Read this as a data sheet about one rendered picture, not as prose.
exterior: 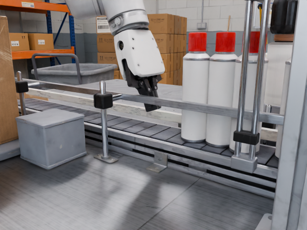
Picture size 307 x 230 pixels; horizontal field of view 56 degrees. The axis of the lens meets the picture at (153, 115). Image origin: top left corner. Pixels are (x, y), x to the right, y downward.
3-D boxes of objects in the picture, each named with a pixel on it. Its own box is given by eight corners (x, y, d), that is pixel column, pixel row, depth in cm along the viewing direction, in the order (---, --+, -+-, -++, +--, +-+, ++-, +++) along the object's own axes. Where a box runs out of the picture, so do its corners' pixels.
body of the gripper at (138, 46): (126, 19, 55) (143, 75, 55) (157, 22, 63) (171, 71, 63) (101, 33, 60) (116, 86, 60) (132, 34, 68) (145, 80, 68)
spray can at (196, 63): (210, 137, 58) (216, 32, 53) (200, 144, 54) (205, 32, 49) (187, 133, 61) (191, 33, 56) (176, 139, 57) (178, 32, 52)
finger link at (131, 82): (122, 76, 56) (140, 91, 59) (130, 46, 59) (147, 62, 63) (117, 78, 56) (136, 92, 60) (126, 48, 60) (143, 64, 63)
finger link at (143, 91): (141, 80, 58) (150, 111, 59) (150, 78, 61) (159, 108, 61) (129, 84, 60) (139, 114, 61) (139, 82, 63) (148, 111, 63)
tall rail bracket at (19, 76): (48, 128, 81) (42, 69, 77) (23, 135, 75) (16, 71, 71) (41, 126, 83) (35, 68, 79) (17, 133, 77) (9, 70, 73)
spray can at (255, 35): (265, 151, 51) (277, 31, 46) (247, 158, 48) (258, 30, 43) (240, 143, 55) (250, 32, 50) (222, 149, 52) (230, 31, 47)
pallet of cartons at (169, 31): (187, 107, 465) (191, 17, 429) (169, 120, 392) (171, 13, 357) (123, 101, 513) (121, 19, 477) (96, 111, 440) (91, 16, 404)
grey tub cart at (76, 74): (73, 127, 362) (67, 49, 338) (121, 130, 350) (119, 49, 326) (32, 153, 278) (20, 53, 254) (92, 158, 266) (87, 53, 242)
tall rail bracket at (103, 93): (129, 152, 64) (127, 78, 60) (105, 163, 58) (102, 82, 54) (118, 148, 66) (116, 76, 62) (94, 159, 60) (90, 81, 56)
